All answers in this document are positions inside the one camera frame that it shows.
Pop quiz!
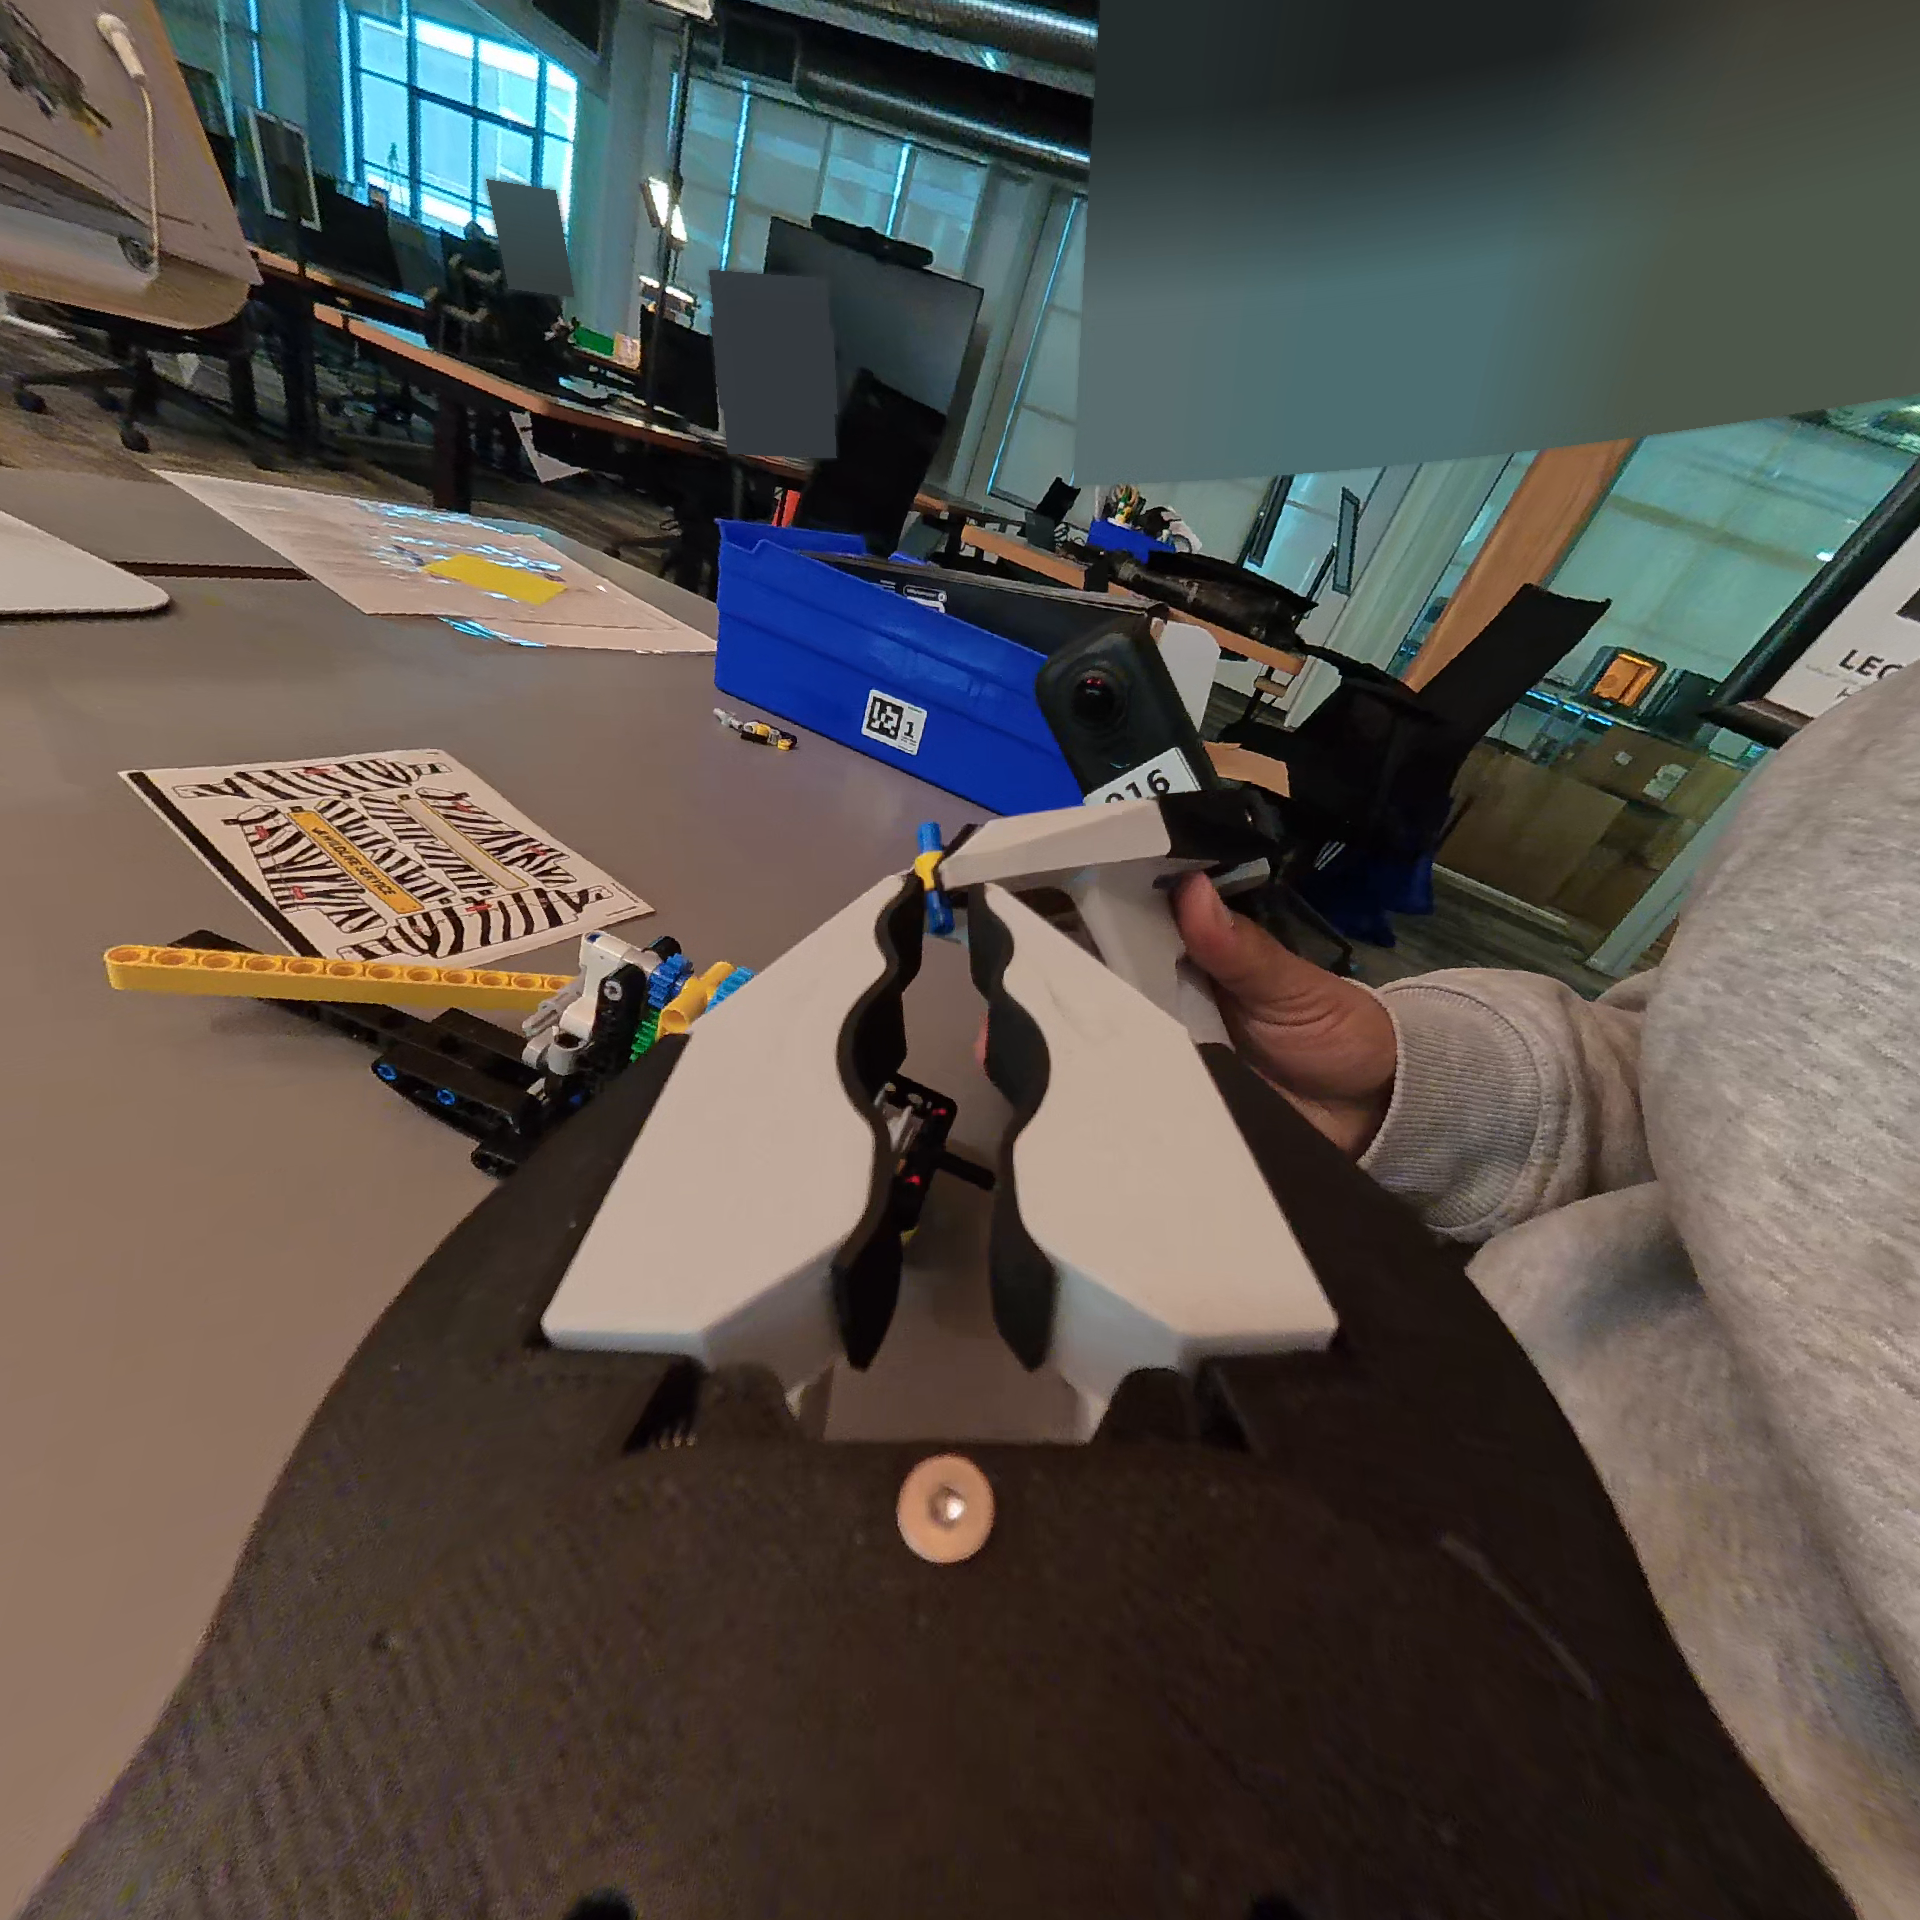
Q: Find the black bag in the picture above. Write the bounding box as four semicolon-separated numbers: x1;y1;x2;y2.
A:
1101;546;1321;641

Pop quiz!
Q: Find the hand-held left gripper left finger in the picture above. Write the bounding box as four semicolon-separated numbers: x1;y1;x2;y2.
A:
540;874;924;1416

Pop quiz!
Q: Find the large black monitor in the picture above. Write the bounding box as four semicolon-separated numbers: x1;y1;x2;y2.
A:
765;214;987;452

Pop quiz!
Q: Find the black yellow lego vehicle model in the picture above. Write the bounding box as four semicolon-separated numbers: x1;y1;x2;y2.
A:
102;928;999;1250

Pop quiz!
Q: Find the lego instruction booklet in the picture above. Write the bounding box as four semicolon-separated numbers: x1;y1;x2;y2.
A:
0;0;166;296

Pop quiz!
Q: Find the black office chair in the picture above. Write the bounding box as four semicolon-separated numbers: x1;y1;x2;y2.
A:
1288;584;1613;909

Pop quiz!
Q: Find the clear plastic sheet yellow patch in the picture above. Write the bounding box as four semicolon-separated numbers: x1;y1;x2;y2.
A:
157;469;720;657

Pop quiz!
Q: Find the person's right hand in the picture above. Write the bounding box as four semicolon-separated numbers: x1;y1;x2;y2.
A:
1177;872;1401;1162

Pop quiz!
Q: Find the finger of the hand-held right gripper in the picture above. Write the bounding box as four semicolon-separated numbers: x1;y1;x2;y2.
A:
939;801;1203;893

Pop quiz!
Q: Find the person's right forearm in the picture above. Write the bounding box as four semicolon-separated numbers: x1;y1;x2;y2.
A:
1358;964;1673;1249

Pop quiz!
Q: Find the blue storage bin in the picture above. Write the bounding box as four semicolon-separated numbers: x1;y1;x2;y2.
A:
713;516;1097;818

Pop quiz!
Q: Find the small blue organizer bin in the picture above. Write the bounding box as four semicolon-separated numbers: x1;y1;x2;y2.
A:
1088;483;1192;561

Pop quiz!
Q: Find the white book stand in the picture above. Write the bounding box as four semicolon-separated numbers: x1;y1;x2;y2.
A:
0;0;264;620

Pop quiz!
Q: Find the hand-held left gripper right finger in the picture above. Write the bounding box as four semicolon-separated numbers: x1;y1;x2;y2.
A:
968;885;1340;1430

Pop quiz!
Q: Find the zebra striped sticker sheet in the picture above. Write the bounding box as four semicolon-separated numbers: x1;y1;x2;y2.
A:
119;747;655;969

